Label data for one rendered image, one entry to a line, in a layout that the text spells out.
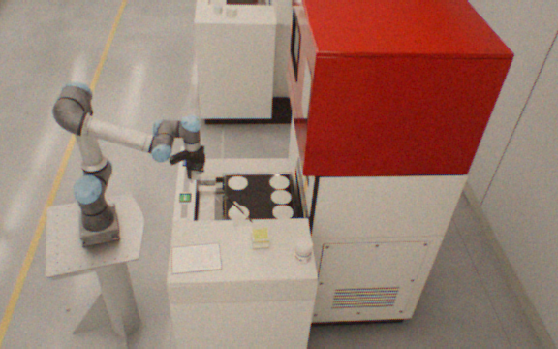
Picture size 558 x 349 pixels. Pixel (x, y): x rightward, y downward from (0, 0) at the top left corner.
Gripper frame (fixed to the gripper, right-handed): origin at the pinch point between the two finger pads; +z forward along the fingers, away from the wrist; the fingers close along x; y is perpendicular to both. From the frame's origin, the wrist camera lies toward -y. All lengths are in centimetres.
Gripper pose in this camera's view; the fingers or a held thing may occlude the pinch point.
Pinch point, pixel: (190, 180)
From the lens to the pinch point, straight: 241.4
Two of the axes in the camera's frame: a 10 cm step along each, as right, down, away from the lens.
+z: -0.5, 7.5, 6.6
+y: 10.0, 0.4, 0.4
